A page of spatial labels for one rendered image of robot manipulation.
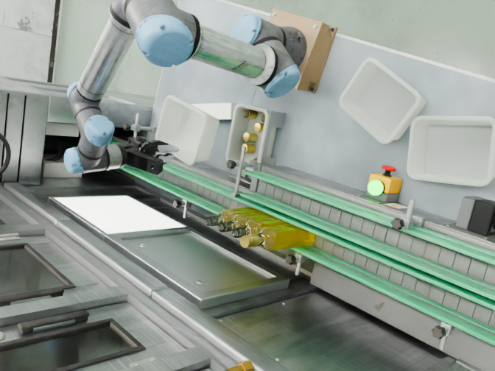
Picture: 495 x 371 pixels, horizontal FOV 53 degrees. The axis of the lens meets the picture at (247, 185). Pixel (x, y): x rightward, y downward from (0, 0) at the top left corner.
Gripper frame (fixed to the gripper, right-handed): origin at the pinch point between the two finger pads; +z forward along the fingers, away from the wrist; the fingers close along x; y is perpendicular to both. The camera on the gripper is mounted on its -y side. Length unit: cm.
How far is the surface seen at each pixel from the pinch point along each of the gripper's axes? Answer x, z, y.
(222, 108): -8.0, 31.4, 17.2
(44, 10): 5, 92, 350
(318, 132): -12.2, 38.5, -25.1
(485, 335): 7, 16, -100
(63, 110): 7, -8, 69
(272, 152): -0.4, 33.6, -10.7
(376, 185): -8, 28, -57
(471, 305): 7, 23, -93
